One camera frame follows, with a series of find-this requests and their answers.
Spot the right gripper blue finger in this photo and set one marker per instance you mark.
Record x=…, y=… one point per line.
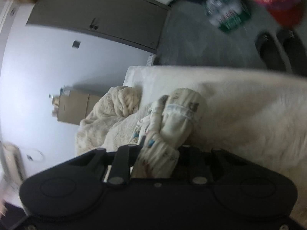
x=121, y=161

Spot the cartoon print cream garment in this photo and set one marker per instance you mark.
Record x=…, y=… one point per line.
x=168, y=124

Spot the jar on refrigerator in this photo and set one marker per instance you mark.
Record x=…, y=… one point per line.
x=54, y=100

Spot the white air conditioner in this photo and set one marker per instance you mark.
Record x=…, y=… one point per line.
x=14, y=163

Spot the cream fluffy blanket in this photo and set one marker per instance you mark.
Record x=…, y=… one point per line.
x=260, y=117

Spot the grey door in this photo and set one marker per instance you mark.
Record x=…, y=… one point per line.
x=137, y=23

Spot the green white package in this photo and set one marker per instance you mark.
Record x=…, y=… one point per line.
x=227, y=15

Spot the black slipper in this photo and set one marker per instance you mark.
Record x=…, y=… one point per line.
x=269, y=52
x=294, y=49

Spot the black wall switch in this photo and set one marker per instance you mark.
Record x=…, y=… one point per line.
x=76, y=44

